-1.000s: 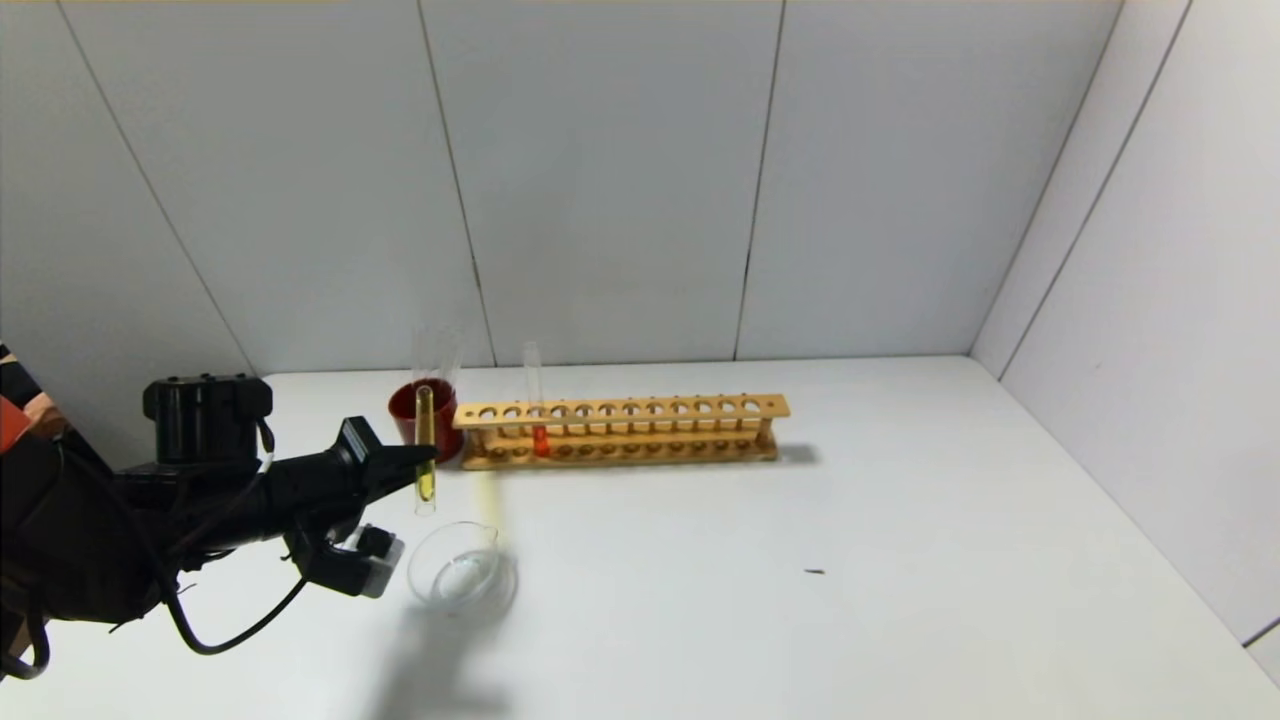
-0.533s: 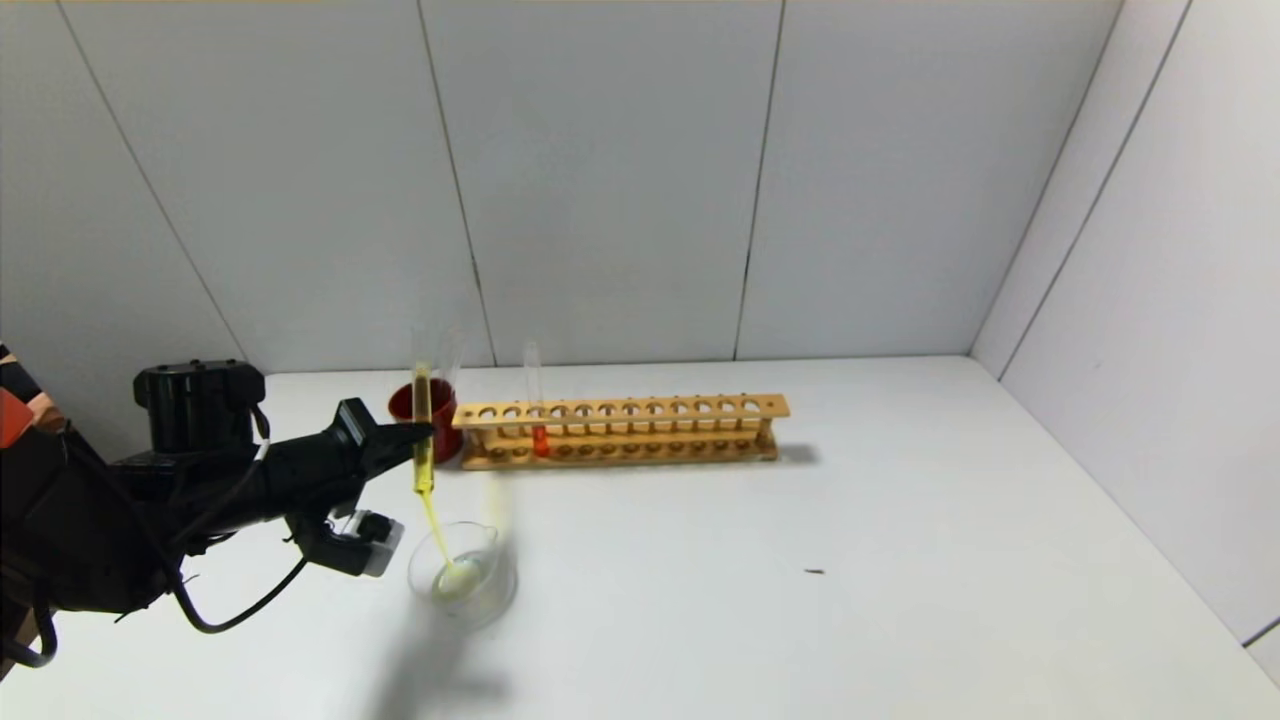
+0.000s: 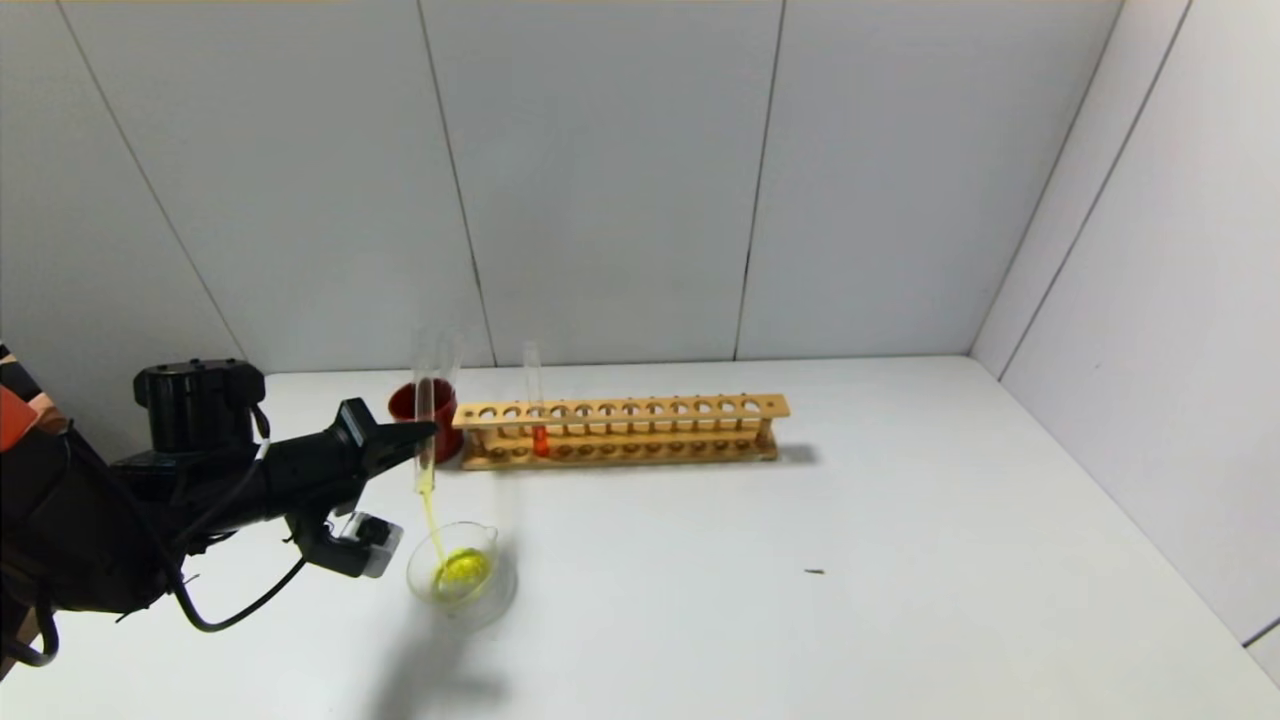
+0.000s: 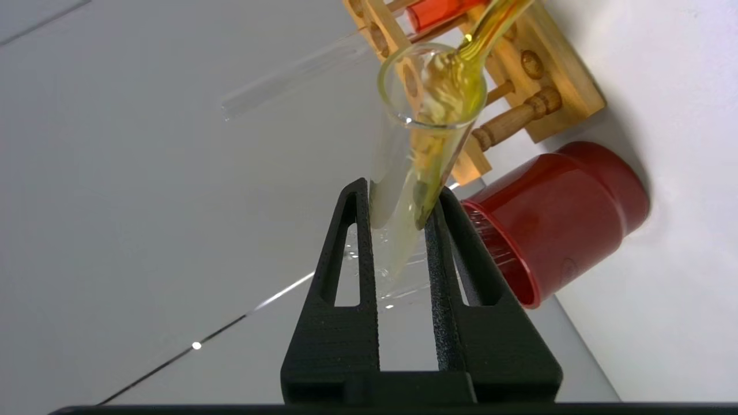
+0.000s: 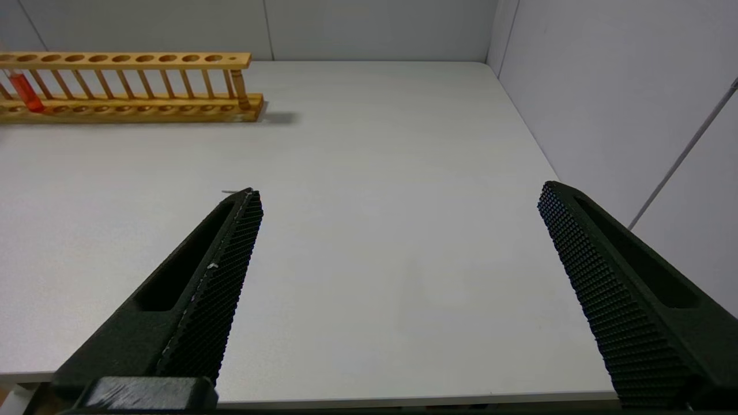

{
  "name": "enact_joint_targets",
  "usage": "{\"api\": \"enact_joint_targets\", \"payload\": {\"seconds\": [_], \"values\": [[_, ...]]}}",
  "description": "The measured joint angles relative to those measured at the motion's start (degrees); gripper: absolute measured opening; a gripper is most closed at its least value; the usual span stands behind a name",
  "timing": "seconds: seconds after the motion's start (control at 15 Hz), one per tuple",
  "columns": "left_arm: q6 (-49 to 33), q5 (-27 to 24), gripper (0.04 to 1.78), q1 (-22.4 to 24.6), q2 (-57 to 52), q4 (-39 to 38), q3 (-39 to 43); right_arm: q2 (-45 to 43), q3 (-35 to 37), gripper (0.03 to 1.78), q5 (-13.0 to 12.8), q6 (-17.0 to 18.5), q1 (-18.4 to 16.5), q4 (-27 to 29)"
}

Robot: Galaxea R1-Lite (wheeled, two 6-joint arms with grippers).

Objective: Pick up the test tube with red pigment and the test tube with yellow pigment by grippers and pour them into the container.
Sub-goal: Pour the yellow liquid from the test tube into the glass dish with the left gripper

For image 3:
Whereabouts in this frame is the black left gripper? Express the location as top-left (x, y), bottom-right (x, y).
top-left (262, 397), bottom-right (438, 515)

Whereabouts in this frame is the test tube with yellow pigment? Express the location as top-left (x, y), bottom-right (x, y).
top-left (414, 376), bottom-right (441, 496)

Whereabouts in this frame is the test tube with red pigment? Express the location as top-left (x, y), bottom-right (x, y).
top-left (522, 340), bottom-right (551, 459)

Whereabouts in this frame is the wooden test tube rack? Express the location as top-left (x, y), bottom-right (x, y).
top-left (453, 393), bottom-right (791, 471)

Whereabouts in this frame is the dark red cup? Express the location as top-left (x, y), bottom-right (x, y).
top-left (388, 380), bottom-right (464, 465)

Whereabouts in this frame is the clear glass beaker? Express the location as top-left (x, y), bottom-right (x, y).
top-left (405, 520), bottom-right (513, 631)

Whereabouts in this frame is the white and grey wrist camera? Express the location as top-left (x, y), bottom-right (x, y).
top-left (290, 508), bottom-right (404, 580)

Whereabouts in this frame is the thin black camera cable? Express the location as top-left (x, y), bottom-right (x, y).
top-left (165, 470), bottom-right (307, 634)

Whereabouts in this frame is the thick black cable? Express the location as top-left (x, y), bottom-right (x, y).
top-left (0, 590), bottom-right (61, 669)

